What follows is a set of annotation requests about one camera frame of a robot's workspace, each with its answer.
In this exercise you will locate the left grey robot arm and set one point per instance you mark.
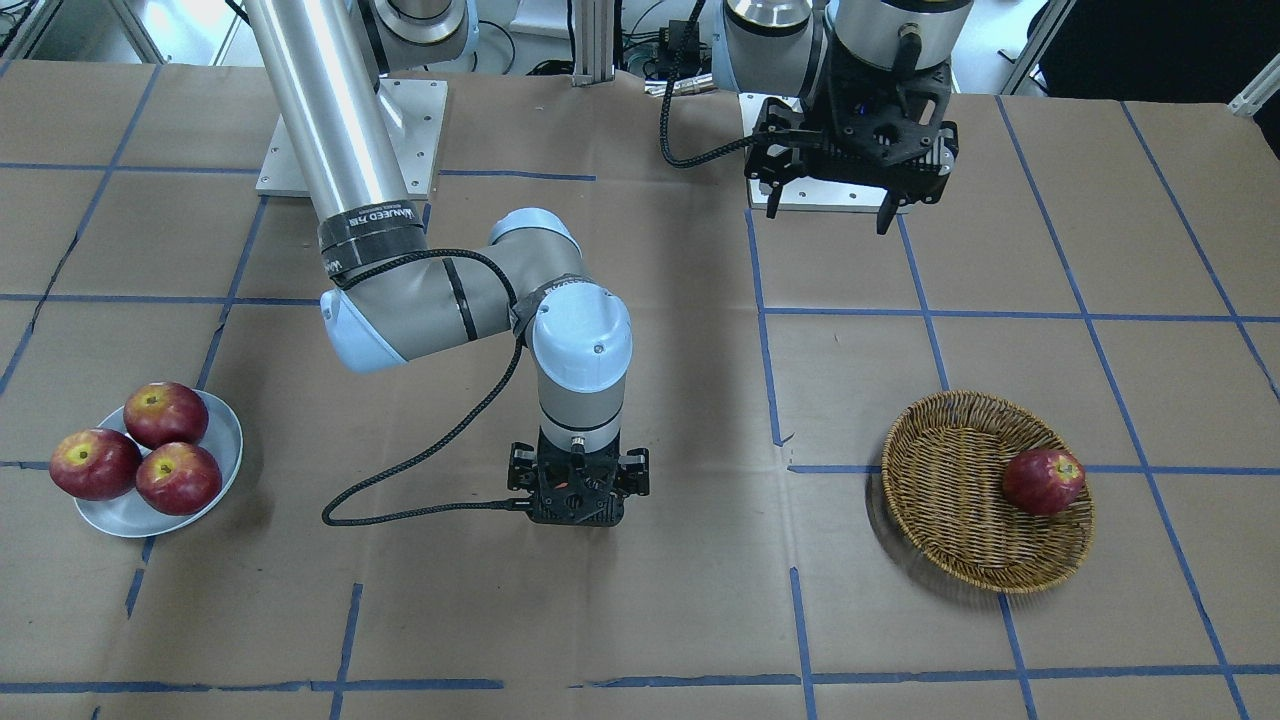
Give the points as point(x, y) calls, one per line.
point(779, 47)

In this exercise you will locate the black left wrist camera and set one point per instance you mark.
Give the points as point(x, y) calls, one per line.
point(884, 128)

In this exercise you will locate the red apple plate far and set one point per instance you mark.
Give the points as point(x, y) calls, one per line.
point(95, 464)

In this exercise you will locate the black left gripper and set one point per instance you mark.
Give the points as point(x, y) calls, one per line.
point(838, 88)

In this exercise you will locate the light blue plate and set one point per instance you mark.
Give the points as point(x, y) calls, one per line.
point(128, 516)

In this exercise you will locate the dark red apple in basket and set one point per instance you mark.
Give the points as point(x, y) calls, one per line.
point(1043, 481)

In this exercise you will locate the red apple on plate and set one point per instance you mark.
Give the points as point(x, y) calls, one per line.
point(164, 412)

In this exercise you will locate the red apple plate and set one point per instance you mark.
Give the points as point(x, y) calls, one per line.
point(179, 479)
point(95, 464)

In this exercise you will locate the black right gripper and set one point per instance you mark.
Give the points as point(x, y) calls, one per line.
point(520, 470)

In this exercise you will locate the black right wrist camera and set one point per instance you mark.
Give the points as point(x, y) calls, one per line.
point(576, 497)

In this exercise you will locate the red apple plate front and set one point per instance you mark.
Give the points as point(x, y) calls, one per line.
point(179, 479)

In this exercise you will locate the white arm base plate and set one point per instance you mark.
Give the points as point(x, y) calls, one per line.
point(420, 130)
point(807, 193)

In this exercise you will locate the aluminium profile post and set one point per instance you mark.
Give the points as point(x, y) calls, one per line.
point(595, 41)

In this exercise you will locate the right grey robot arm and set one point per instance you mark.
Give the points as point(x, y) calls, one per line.
point(394, 299)

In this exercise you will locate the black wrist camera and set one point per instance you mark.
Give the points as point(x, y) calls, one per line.
point(576, 497)
point(884, 128)

